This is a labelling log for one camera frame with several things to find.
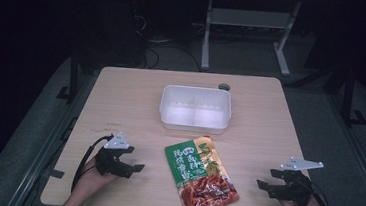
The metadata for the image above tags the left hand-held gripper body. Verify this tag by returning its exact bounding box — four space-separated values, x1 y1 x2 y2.
92 129 138 180

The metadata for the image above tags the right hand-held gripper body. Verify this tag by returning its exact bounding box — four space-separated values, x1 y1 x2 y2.
265 154 326 206

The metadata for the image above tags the person's left hand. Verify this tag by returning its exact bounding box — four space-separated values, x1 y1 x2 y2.
76 155 124 200

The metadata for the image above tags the green and orange snack packet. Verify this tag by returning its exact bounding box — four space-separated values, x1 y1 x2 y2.
159 133 246 206

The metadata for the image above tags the white plastic container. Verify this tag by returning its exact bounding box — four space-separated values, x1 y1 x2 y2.
157 83 234 136

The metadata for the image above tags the black metal stand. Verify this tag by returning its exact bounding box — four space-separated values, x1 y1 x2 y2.
55 47 83 106
339 65 366 129

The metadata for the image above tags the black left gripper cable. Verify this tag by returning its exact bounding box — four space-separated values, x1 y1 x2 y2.
70 131 116 197

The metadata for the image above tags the black table edge bracket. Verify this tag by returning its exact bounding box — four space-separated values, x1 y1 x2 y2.
48 169 66 180

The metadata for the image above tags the black floor cable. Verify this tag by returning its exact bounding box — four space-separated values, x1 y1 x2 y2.
142 38 205 75

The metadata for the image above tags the white metal desk frame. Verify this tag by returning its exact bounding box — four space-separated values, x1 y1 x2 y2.
199 0 303 80

